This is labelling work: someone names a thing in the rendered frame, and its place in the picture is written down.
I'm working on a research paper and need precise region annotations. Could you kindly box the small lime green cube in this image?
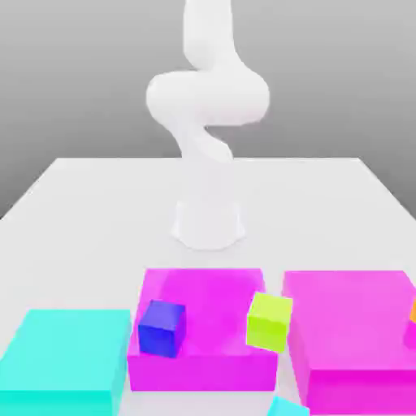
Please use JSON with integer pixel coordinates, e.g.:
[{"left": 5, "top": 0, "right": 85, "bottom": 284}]
[{"left": 245, "top": 291, "right": 293, "bottom": 354}]

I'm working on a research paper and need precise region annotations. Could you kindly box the small blue cube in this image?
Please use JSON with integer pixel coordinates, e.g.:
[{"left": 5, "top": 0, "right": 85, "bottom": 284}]
[{"left": 137, "top": 299, "right": 187, "bottom": 359}]

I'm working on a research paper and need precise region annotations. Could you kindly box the small cyan cube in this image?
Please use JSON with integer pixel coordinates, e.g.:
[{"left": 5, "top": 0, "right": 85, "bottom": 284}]
[{"left": 266, "top": 395, "right": 310, "bottom": 416}]

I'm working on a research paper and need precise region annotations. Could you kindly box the large magenta box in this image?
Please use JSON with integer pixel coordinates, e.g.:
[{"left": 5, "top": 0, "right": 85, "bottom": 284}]
[{"left": 126, "top": 267, "right": 280, "bottom": 392}]

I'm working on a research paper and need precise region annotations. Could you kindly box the large pink box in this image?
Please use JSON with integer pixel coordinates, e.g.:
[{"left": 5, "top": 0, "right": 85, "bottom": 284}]
[{"left": 281, "top": 270, "right": 416, "bottom": 416}]

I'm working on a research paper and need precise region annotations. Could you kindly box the large cyan box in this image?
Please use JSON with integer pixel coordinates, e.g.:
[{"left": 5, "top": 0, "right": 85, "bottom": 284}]
[{"left": 0, "top": 308, "right": 132, "bottom": 416}]

